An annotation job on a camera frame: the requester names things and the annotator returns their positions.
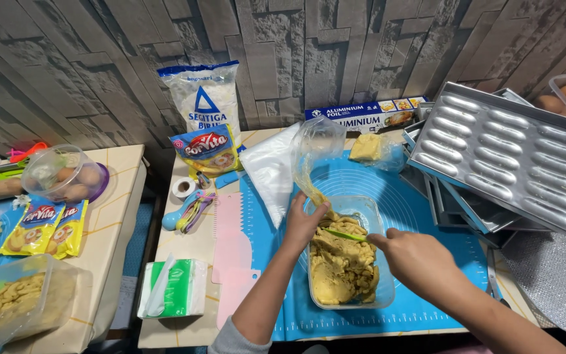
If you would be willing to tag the grey sleeve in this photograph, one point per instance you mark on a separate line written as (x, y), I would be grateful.
(236, 339)

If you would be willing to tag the pink toothed scraper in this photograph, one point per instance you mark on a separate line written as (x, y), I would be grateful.
(229, 231)

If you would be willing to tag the white tape roll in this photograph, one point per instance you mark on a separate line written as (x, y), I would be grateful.
(183, 187)

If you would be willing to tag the orange pink plastic utensils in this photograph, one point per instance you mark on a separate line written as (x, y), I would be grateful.
(25, 151)

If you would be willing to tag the blue plastic scraper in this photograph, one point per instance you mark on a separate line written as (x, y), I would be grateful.
(226, 179)

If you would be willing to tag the brown egg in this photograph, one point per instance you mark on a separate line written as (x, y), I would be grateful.
(64, 174)
(75, 192)
(89, 176)

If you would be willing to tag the clear cookie container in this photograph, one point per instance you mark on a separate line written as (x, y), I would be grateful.
(52, 290)

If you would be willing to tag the clear egg container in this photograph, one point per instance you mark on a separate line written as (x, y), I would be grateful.
(558, 83)

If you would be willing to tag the light blue plastic scoop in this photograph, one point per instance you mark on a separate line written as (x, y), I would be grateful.
(172, 219)

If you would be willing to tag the clear piping bag with dough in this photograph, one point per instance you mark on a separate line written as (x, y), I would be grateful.
(318, 142)

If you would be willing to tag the person's right hand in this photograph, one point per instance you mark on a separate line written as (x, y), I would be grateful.
(418, 260)

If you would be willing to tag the yellow cookie dough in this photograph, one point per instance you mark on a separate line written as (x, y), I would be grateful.
(342, 270)

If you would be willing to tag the stack of white piping bags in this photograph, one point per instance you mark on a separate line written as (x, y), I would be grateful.
(268, 167)

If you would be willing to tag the colourful measuring spoons set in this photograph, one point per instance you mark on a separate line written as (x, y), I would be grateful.
(195, 211)

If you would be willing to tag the white blue flour bag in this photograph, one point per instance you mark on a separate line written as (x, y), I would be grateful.
(204, 93)

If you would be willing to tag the blue aluminium foil box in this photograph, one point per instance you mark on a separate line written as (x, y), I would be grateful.
(347, 115)

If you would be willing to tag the pink notched scraper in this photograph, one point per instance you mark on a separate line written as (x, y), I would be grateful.
(236, 300)

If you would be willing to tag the heap of finger cookies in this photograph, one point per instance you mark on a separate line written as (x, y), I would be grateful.
(15, 292)

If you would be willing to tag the person's left hand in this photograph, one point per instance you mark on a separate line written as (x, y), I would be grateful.
(300, 226)

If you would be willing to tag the green white tissue pack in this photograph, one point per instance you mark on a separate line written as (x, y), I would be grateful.
(175, 290)

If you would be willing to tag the green spatula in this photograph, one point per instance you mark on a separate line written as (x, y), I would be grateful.
(344, 234)

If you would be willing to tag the clear round plastic bowl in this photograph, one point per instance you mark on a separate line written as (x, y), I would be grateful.
(42, 169)

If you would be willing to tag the purple bowl lid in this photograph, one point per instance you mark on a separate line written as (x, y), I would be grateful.
(102, 182)

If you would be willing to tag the plastic bag with yellow butter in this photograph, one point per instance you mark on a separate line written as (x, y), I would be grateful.
(366, 147)

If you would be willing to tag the yellow margarine packet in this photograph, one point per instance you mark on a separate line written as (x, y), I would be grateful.
(32, 228)
(69, 231)
(207, 150)

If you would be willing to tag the metal finger-shaped mould tray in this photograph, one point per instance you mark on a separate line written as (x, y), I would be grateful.
(504, 152)

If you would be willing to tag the stack of metal baking trays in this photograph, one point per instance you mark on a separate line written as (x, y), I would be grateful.
(465, 216)

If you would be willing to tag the clear plastic dough container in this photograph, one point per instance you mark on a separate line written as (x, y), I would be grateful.
(386, 275)

